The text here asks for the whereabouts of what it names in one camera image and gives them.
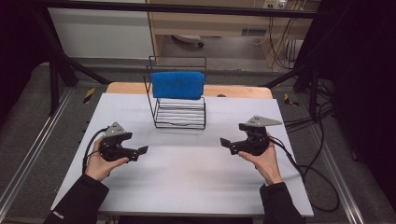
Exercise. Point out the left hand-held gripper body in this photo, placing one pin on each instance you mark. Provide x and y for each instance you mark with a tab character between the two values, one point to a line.
112	151

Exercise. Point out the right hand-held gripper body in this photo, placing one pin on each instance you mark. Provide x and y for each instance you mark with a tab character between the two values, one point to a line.
257	144

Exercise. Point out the person's left hand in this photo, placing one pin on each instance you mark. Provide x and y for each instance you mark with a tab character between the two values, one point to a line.
98	168

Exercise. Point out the person's right hand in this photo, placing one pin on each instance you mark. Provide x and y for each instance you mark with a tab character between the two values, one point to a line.
267	165

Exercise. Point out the chair base with wheel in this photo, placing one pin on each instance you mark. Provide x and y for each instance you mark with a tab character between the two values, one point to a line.
188	39

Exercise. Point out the white cabinet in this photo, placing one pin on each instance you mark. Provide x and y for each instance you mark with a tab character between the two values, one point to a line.
99	34

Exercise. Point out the light wooden desk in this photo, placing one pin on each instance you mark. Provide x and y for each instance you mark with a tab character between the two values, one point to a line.
224	21

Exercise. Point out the black curtain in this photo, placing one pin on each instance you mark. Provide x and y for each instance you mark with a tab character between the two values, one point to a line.
15	49
364	77

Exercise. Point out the white power strip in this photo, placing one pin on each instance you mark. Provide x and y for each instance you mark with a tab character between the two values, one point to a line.
274	3

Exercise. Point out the aluminium rail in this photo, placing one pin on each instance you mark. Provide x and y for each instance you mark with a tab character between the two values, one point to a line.
31	155
337	174

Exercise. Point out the black metal frame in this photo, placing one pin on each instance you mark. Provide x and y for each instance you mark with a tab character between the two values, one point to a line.
174	8

